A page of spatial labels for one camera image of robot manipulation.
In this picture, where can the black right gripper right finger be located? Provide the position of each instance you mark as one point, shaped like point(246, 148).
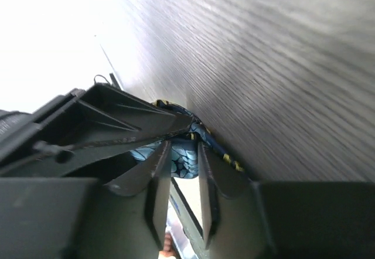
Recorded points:
point(277, 219)

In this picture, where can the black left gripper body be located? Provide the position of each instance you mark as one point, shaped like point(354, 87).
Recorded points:
point(20, 136)

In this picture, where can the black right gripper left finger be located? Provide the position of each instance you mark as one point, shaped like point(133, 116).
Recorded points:
point(104, 208)

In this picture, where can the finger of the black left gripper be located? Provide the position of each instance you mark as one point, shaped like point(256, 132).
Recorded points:
point(103, 116)

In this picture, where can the blue snail pattern tie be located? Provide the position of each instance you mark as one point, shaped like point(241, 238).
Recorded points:
point(184, 147)

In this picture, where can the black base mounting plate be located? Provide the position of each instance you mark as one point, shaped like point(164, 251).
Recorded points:
point(184, 218)

